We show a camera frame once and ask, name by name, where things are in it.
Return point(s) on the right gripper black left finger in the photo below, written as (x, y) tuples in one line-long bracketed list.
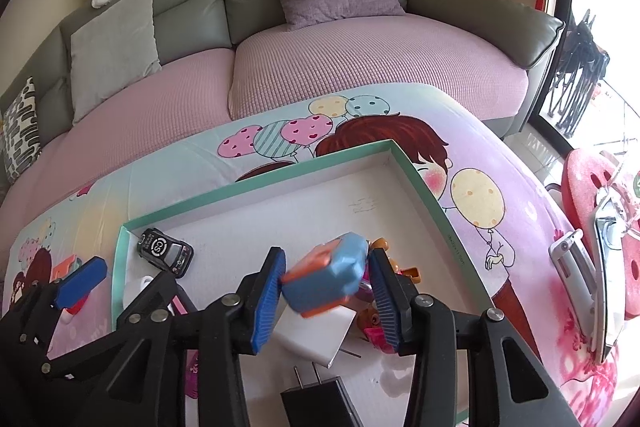
[(236, 324)]

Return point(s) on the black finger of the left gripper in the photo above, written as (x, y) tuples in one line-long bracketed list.
[(76, 288), (154, 376)]

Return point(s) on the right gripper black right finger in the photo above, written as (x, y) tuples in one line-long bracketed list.
[(508, 385)]

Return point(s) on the magenta rectangular tube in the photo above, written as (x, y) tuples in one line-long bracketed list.
[(190, 371)]

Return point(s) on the white cube charger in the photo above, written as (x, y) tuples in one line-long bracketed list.
[(317, 339)]

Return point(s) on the black toy car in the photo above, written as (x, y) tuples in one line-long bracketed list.
[(164, 252)]

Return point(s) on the black wall charger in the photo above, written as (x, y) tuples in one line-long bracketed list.
[(323, 403)]

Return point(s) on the teal rimmed cardboard tray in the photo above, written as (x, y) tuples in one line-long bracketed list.
[(370, 190)]

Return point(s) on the black white patterned cushion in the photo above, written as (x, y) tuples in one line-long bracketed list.
[(20, 133)]

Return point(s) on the cartoon couple printed cloth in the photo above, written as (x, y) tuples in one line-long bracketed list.
[(499, 210)]

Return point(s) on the pink sofa seat cover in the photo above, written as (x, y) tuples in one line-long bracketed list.
[(273, 68)]

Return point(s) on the red round stool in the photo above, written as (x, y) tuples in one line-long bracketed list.
[(601, 197)]

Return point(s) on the light grey cushion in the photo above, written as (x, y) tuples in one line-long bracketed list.
[(115, 49)]

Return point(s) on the black drying rack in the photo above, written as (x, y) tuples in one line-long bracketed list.
[(581, 68)]

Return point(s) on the grey green sofa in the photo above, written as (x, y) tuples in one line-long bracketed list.
[(528, 37)]

